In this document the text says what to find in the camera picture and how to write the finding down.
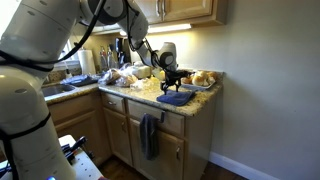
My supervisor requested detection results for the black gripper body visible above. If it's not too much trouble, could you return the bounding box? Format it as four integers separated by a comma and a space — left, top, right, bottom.
163, 68, 195, 87

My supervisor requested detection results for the blue cloth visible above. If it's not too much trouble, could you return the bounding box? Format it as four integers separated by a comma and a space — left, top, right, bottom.
156, 94, 193, 107
162, 89, 197, 103

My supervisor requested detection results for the wide wooden drawer front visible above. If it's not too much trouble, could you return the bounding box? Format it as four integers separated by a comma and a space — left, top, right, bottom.
126, 98, 186, 136

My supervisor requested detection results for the small wooden drawer front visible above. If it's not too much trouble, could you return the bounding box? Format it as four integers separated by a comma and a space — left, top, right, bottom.
100, 92, 127, 115

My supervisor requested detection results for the golden bread bun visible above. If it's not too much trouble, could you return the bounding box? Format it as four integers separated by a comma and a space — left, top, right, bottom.
196, 69, 210, 80
191, 73, 206, 87
181, 75, 194, 85

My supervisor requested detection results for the crumpled clear plastic bag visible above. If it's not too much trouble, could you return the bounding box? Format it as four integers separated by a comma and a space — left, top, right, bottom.
129, 76, 161, 93

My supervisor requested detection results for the white tray of buns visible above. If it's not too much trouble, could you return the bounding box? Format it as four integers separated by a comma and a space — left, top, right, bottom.
180, 70, 218, 92

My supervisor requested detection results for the bagged round flat bread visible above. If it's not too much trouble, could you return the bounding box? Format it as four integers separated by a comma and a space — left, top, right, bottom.
114, 73, 139, 89

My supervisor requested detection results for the under-cabinet light strip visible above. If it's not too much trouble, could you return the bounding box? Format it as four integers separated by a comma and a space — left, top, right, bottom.
119, 22, 193, 37

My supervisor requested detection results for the grey hanging towel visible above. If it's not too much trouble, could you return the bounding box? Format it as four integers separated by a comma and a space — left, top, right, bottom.
138, 113, 161, 162

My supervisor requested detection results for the bagged brown bread loaf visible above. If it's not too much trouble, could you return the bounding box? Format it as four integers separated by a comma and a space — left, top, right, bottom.
97, 67, 122, 86

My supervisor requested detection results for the black soda maker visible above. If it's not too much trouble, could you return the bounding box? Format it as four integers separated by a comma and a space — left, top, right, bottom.
114, 37, 132, 65

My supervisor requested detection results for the clear soap bottle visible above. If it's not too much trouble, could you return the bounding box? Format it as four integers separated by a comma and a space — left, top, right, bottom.
99, 45, 109, 72
106, 44, 118, 70

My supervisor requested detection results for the wooden cabinet door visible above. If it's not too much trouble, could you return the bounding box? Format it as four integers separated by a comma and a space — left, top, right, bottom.
128, 118, 185, 180
102, 107, 134, 166

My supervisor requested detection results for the wooden upper cabinet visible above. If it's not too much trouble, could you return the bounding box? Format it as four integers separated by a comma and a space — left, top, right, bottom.
89, 0, 230, 36

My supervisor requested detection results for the paper towel roll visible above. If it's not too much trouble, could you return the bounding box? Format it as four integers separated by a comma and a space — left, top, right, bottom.
77, 48, 97, 76

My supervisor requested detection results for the blue dish rack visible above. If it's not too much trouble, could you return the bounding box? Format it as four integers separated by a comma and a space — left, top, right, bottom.
61, 74, 100, 88

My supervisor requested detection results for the wooden sink cabinet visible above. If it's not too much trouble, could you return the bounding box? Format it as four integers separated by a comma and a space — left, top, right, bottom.
47, 92, 113, 165

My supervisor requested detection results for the white baseboard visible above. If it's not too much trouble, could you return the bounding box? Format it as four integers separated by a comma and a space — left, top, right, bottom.
208, 151, 281, 180

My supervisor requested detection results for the steel kitchen sink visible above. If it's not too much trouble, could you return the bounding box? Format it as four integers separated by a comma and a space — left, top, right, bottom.
41, 83, 79, 99

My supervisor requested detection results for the black clamp tool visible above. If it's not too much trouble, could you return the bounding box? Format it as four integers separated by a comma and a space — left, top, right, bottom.
61, 135, 89, 162

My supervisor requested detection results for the white robot mount table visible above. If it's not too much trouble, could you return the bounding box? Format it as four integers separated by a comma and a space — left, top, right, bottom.
0, 134, 105, 180

